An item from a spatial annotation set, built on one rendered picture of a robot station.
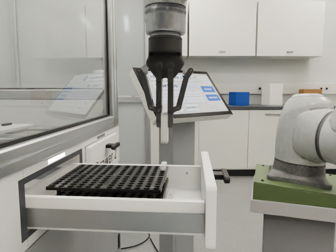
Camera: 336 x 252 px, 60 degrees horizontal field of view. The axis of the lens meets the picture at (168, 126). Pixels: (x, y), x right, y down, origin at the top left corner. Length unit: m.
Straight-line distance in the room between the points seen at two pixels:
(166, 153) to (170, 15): 1.01
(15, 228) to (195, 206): 0.31
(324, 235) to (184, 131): 0.83
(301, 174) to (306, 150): 0.08
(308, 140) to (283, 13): 3.51
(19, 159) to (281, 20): 4.00
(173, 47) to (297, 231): 0.67
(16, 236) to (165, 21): 0.49
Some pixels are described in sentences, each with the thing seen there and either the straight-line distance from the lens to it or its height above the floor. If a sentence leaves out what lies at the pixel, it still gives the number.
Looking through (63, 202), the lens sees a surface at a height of 0.89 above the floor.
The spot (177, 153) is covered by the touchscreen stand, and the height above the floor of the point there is 0.76.
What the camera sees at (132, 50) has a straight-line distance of 2.32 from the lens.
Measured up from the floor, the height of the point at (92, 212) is 0.87.
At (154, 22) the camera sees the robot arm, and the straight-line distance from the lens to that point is 0.64.
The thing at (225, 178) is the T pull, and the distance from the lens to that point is 0.60.
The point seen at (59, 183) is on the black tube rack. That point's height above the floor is 0.90.
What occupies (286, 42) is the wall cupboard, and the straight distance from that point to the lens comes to 4.29.
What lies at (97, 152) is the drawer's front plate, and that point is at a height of 0.90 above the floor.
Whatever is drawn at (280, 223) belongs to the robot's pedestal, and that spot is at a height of 0.68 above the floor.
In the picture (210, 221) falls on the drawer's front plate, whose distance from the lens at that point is 0.51.
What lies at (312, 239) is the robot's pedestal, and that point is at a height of 0.64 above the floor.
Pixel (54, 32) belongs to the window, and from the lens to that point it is 0.74.
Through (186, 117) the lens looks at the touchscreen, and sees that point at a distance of 1.39.
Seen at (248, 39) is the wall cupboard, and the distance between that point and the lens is 4.13.
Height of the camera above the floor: 1.08
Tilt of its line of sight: 7 degrees down
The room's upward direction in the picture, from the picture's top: straight up
